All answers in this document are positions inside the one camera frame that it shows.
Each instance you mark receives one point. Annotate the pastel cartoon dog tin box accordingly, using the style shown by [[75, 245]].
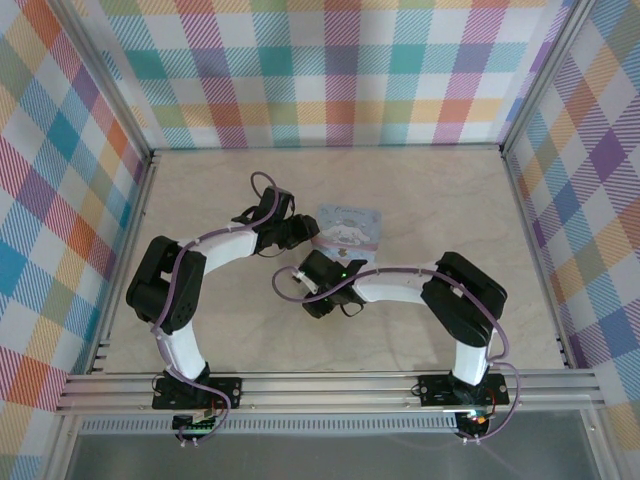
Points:
[[352, 227]]

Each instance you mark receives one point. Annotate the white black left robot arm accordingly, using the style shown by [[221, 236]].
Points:
[[225, 247]]

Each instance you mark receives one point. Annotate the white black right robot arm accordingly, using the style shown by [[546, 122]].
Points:
[[390, 287]]

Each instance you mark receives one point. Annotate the grey sheet metal panel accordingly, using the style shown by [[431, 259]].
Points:
[[325, 457]]

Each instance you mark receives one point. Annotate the thin aluminium table end rail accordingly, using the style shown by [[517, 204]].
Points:
[[325, 147]]

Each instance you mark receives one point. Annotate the long aluminium mounting rail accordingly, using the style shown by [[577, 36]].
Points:
[[325, 390]]

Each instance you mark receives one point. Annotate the aluminium table side rail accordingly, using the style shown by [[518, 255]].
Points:
[[141, 210], [526, 225]]

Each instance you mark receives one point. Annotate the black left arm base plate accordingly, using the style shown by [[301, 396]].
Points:
[[227, 387]]

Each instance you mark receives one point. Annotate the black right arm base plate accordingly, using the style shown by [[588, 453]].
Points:
[[435, 387]]

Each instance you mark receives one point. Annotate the slanted aluminium frame post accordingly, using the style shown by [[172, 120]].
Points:
[[542, 75], [107, 80]]

